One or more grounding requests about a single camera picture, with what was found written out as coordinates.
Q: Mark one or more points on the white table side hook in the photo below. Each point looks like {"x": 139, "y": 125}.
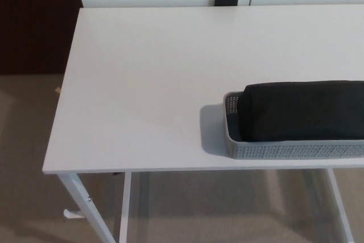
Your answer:
{"x": 71, "y": 214}

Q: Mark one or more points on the white table with metal legs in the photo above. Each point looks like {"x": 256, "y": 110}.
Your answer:
{"x": 142, "y": 83}

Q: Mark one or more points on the black fabric pencil case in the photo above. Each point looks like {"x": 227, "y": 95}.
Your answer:
{"x": 298, "y": 112}

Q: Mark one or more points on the grey perforated plastic basket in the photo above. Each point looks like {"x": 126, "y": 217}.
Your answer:
{"x": 284, "y": 152}

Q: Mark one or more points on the small beige floor scrap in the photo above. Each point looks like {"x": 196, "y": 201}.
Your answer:
{"x": 57, "y": 90}

